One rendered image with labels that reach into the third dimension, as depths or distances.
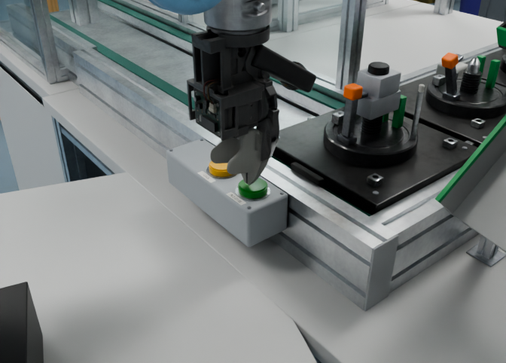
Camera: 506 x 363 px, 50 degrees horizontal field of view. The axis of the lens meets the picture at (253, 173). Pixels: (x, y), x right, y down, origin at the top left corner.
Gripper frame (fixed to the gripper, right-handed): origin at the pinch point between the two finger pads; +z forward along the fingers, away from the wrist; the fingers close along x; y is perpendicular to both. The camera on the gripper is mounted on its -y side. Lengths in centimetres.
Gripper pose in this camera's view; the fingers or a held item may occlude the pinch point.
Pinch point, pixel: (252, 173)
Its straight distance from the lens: 72.8
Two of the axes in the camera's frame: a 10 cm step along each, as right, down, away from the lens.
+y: -7.9, 3.2, -5.3
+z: 0.0, 8.6, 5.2
